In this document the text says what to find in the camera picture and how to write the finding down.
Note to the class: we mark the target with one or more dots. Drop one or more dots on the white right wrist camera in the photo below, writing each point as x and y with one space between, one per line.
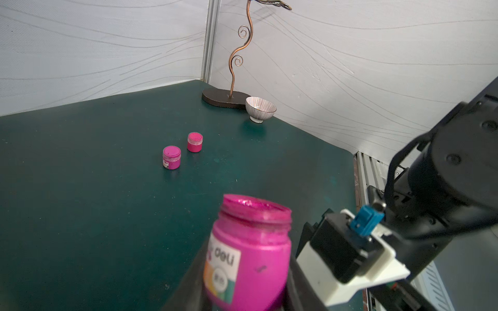
345 253

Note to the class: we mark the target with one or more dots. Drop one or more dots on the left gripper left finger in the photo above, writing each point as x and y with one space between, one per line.
190 293

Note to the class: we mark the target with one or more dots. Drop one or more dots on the green table mat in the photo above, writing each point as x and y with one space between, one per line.
90 218

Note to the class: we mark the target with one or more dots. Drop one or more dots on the magenta paint jar back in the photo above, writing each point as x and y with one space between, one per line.
171 157

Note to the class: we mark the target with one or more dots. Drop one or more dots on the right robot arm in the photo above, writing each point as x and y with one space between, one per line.
441 185

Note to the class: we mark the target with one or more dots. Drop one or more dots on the pink patterned bowl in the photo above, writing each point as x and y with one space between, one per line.
259 109

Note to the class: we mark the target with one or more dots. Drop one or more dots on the magenta paint jar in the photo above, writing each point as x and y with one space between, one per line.
248 254
195 142
171 157

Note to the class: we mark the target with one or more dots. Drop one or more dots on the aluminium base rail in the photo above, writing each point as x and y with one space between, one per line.
368 171

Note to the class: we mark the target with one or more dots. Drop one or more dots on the metal hook tree stand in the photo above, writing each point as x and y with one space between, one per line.
229 98

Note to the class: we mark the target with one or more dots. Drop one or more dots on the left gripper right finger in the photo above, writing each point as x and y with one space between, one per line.
299 296

